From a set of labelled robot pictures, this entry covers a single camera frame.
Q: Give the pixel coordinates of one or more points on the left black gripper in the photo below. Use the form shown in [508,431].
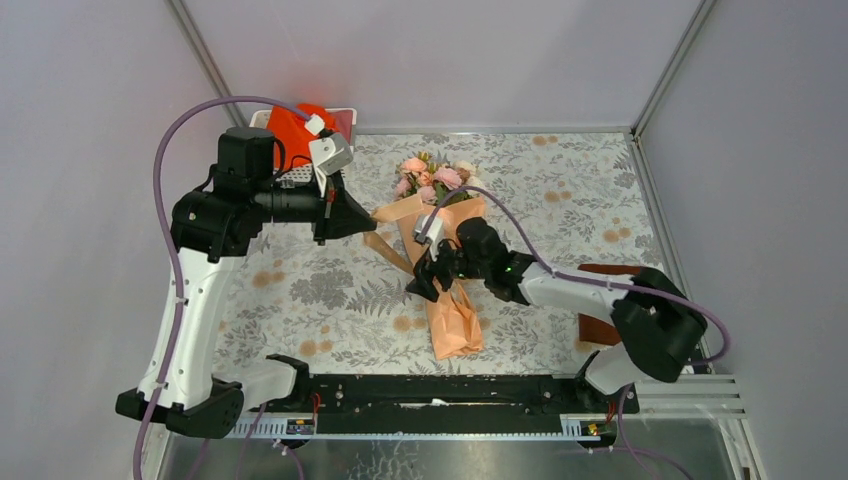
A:
[343,215]

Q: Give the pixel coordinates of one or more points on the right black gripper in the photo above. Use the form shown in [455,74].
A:
[424,275]

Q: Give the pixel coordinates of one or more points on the tan ribbon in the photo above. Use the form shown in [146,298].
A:
[379,245]

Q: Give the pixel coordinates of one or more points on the white plastic basket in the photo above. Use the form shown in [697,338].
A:
[303,174]

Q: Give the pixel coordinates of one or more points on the pink rose stems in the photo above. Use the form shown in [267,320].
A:
[433,177]

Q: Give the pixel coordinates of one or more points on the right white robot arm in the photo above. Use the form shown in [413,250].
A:
[658,328]

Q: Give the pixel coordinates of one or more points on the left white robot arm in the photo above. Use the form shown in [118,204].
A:
[209,236]

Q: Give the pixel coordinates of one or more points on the orange cloth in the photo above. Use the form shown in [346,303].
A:
[289,129]

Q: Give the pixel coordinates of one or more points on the dark red cloth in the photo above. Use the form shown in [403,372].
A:
[344,123]

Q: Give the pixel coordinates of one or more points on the floral table cloth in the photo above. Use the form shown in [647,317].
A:
[343,309]

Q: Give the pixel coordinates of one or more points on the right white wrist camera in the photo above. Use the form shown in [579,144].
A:
[429,231]

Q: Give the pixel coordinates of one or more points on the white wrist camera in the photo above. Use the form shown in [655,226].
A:
[329,151]
[429,231]

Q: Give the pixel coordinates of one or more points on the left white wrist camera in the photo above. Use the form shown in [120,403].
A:
[329,151]

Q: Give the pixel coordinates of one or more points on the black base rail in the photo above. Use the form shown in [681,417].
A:
[445,405]

